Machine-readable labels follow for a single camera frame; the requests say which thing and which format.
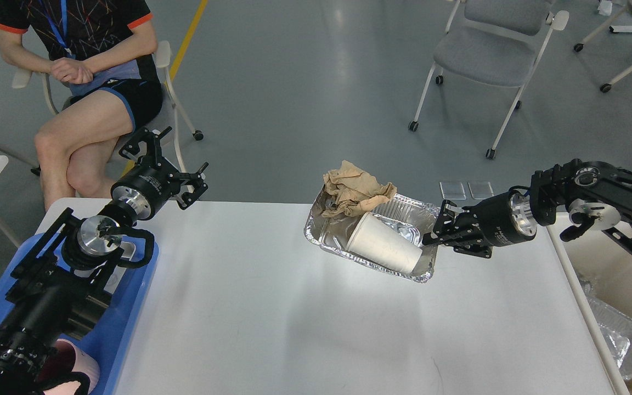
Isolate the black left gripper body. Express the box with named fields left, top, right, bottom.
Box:
left=111, top=167, right=179, bottom=222

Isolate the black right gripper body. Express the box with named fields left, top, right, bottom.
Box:
left=456, top=191, right=538, bottom=258

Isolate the person in patterned shirt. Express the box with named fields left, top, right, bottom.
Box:
left=0, top=1, right=163, bottom=209

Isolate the right floor outlet cover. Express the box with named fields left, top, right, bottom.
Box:
left=467, top=180, right=495, bottom=200

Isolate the floor outlet cover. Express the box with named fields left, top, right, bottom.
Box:
left=439, top=182, right=467, bottom=200
left=467, top=180, right=495, bottom=200

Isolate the blue plastic tray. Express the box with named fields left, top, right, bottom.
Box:
left=0, top=234, right=160, bottom=394

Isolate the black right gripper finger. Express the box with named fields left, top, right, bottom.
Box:
left=421, top=232, right=467, bottom=250
left=432, top=200, right=462, bottom=235

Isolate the left floor outlet cover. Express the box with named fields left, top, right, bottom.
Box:
left=439, top=182, right=467, bottom=200

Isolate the foil tray in bin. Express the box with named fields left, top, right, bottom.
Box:
left=578, top=276, right=632, bottom=381

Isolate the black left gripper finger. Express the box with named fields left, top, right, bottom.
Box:
left=118, top=127, right=174, bottom=171
left=172, top=162, right=209, bottom=210

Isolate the pink ceramic mug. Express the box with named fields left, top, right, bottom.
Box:
left=37, top=339, right=100, bottom=394

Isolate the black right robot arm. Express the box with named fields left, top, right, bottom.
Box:
left=421, top=159, right=632, bottom=258

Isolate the white plastic bin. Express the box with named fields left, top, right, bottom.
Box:
left=538, top=213, right=632, bottom=394

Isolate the brown paper napkin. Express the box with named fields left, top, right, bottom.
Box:
left=321, top=160, right=397, bottom=218

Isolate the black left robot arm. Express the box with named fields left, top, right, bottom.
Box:
left=0, top=127, right=207, bottom=394

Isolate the aluminium foil tray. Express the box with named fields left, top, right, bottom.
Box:
left=304, top=188, right=441, bottom=283

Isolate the grey chair right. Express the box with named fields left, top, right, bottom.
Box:
left=407, top=1, right=569, bottom=160

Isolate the white paper cup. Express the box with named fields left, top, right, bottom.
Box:
left=346, top=213, right=423, bottom=274

